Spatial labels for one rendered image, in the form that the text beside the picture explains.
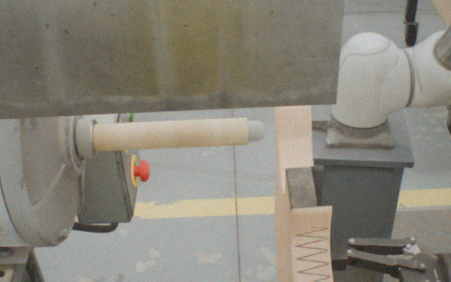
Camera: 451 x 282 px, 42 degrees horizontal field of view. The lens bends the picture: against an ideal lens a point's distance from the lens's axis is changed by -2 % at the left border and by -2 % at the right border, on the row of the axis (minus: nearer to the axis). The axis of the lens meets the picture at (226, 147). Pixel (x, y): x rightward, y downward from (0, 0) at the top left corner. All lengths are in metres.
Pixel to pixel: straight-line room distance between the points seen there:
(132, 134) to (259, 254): 1.60
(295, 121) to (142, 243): 1.63
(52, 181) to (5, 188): 0.06
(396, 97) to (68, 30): 1.17
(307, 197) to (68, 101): 0.28
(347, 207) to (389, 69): 0.41
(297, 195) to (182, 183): 1.93
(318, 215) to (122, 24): 0.31
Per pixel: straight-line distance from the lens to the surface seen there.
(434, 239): 2.39
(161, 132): 0.69
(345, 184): 1.63
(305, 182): 0.65
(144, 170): 1.08
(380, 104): 1.55
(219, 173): 2.60
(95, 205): 1.06
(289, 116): 0.76
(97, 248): 2.35
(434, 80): 1.52
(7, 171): 0.62
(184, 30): 0.46
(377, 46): 1.50
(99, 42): 0.47
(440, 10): 3.10
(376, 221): 1.73
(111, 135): 0.70
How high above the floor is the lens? 1.66
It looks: 37 degrees down
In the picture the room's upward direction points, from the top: 3 degrees counter-clockwise
